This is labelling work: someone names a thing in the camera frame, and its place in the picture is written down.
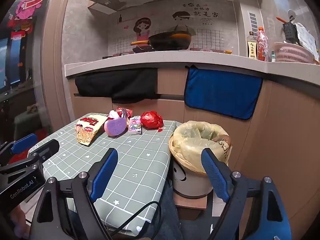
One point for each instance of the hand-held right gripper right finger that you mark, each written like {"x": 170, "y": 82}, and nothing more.
{"x": 215, "y": 177}

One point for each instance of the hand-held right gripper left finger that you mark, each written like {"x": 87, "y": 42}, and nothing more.
{"x": 105, "y": 173}

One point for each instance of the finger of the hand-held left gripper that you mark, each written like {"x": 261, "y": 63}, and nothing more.
{"x": 46, "y": 148}
{"x": 23, "y": 143}

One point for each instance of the white trash bin smiley face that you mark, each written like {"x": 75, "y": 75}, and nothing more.
{"x": 185, "y": 181}

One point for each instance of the brown wooden stool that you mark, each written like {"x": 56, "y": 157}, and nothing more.
{"x": 190, "y": 203}

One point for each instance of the yellow plastic bin liner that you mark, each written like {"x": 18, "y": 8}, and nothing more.
{"x": 185, "y": 150}

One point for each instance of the yellow white snack bag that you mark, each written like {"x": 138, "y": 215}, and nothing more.
{"x": 87, "y": 130}

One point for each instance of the purple heart-shaped sponge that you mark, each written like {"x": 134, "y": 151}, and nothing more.
{"x": 115, "y": 128}

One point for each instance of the pink cartoon snack packet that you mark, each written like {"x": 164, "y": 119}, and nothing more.
{"x": 135, "y": 126}

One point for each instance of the pink white crumpled wrapper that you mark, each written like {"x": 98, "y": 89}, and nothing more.
{"x": 113, "y": 115}

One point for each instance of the blue denim trouser leg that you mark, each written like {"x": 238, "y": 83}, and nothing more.
{"x": 170, "y": 217}

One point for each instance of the red paper cup gold print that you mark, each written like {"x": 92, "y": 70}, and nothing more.
{"x": 125, "y": 111}

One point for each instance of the small red plastic scrap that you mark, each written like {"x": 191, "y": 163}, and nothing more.
{"x": 160, "y": 130}

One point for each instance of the red crumpled plastic bag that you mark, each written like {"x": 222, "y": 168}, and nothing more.
{"x": 151, "y": 120}

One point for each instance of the blue towel black trim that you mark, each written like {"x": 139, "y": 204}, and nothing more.
{"x": 220, "y": 92}

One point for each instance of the black hanging cloth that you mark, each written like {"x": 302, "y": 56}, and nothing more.
{"x": 117, "y": 85}

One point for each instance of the white kitchen countertop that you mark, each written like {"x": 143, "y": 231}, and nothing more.
{"x": 175, "y": 58}

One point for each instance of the black gas stove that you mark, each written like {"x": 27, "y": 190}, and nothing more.
{"x": 141, "y": 50}

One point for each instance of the clear oil bottle black cap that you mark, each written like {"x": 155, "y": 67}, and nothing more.
{"x": 252, "y": 48}

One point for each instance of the red cartoon door decoration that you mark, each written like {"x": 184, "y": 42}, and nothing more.
{"x": 27, "y": 2}

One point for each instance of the red patterned bottle orange cap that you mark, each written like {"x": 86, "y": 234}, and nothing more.
{"x": 262, "y": 43}

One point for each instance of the pink plastic basket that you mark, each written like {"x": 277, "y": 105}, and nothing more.
{"x": 292, "y": 53}

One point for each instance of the white pipe cover with vent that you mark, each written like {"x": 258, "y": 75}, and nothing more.
{"x": 251, "y": 20}

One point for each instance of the black perforated utensil holder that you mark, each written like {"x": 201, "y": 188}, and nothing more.
{"x": 290, "y": 31}

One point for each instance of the white cloth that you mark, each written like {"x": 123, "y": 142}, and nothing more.
{"x": 306, "y": 37}

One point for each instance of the white ladle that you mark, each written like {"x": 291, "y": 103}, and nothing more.
{"x": 292, "y": 15}

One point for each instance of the beige door frame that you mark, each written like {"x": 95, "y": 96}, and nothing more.
{"x": 53, "y": 67}

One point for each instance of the cartoon wall sticker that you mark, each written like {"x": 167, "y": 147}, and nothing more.
{"x": 212, "y": 30}

